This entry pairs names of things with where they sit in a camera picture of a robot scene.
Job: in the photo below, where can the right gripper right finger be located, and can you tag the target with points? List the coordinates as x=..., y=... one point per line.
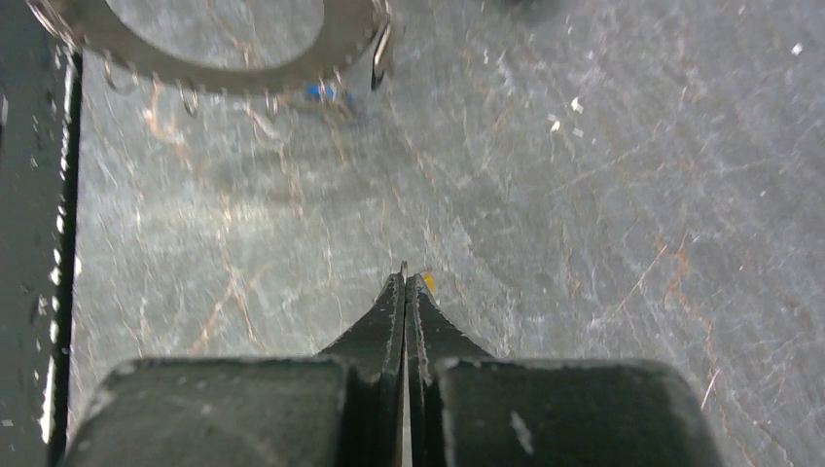
x=469, y=408

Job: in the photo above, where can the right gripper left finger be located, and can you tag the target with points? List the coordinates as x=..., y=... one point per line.
x=340, y=407

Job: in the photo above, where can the large metal keyring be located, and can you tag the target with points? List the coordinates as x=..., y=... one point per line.
x=209, y=58

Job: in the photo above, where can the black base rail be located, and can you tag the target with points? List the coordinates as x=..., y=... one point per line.
x=40, y=131

